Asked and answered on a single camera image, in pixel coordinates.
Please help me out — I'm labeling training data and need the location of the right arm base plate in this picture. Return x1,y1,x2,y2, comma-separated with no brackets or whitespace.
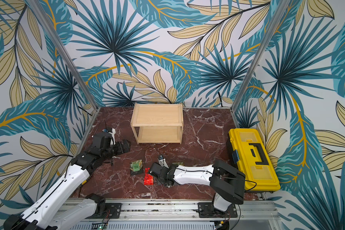
197,202,238,219

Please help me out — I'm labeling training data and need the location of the light wooden two-tier shelf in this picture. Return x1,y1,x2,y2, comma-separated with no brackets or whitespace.
130,104,184,144

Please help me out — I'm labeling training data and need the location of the right aluminium corner post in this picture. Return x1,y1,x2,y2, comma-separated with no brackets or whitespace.
231,1,290,115

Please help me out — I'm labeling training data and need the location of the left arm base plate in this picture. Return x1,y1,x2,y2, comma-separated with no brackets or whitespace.
86,203,122,219

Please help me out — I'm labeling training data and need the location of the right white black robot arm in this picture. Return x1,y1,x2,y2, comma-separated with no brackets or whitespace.
148,160,245,212

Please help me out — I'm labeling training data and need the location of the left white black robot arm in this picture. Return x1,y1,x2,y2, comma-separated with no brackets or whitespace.
3,132,131,230

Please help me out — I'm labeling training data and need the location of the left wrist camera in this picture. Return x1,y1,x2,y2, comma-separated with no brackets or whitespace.
103,127,116,146

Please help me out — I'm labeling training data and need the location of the green tea bag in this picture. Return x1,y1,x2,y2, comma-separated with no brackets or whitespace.
130,160,143,176

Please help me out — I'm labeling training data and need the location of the aluminium corner post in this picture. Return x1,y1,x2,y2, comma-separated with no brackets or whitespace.
28,0,99,110
231,1,290,115

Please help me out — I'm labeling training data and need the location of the left aluminium corner post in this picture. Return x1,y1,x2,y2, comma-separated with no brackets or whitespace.
28,0,99,110

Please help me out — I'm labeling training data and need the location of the aluminium front rail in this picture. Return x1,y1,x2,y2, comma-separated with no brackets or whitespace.
58,199,285,230

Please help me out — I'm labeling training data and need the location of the red tea bag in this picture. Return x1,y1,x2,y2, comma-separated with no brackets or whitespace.
144,168,154,186

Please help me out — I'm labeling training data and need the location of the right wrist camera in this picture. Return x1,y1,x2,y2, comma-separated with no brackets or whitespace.
158,155,168,168

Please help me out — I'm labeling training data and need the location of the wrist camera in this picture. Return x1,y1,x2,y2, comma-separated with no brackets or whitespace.
158,155,168,168
103,127,116,146

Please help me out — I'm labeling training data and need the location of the yellow black toolbox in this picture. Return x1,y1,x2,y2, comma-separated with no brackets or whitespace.
228,128,280,192

